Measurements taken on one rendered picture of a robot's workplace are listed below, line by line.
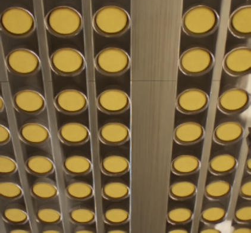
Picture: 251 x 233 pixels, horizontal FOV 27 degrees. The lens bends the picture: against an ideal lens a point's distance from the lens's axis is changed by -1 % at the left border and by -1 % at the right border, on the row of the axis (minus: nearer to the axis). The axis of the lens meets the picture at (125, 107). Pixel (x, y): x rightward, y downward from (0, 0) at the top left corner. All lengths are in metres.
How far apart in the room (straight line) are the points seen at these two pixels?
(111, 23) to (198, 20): 0.03
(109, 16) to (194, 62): 0.04
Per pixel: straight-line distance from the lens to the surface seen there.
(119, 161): 0.24
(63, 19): 0.19
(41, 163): 0.24
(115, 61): 0.20
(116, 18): 0.19
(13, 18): 0.20
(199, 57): 0.20
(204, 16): 0.19
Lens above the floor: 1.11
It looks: 49 degrees down
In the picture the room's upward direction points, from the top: 180 degrees clockwise
